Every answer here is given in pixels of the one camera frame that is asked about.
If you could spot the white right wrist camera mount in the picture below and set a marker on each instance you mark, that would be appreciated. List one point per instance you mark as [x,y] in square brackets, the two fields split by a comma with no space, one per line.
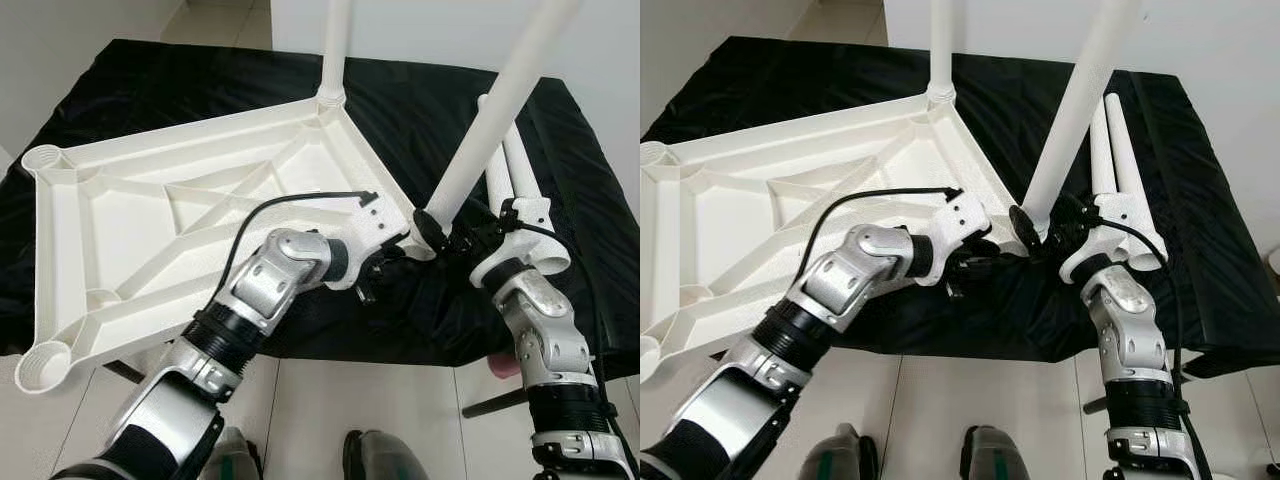
[525,225]
[1110,220]

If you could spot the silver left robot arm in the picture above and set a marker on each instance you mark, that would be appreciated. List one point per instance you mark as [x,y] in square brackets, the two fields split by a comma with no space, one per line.
[270,280]
[850,275]

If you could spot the black metal table leg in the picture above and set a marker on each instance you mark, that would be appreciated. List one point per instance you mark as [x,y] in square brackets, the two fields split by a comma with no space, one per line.
[1097,405]
[495,403]
[125,372]

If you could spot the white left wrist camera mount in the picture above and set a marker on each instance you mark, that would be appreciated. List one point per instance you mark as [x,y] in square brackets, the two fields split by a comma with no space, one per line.
[955,225]
[375,230]

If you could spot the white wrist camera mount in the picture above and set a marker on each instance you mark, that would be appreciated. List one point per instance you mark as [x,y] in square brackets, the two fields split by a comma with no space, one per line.
[525,225]
[1110,220]
[955,225]
[375,230]

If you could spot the grey robot left leg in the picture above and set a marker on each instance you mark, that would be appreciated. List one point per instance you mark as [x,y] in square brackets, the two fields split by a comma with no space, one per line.
[840,455]
[238,460]

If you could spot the black table cloth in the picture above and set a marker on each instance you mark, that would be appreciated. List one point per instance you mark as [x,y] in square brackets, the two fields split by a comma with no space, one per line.
[1220,200]
[200,90]

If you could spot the grey robot leg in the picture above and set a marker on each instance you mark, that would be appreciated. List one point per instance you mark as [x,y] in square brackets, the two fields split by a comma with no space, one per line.
[238,460]
[1000,458]
[840,455]
[385,460]

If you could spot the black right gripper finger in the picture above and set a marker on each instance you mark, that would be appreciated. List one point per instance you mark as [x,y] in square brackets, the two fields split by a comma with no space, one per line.
[1025,226]
[431,230]

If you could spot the grey robot right leg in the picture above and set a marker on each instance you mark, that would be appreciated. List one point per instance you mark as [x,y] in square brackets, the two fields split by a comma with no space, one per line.
[385,460]
[1000,458]

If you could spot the white plastic table top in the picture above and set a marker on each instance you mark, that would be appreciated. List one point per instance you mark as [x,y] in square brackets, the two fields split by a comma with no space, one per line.
[120,220]
[740,210]

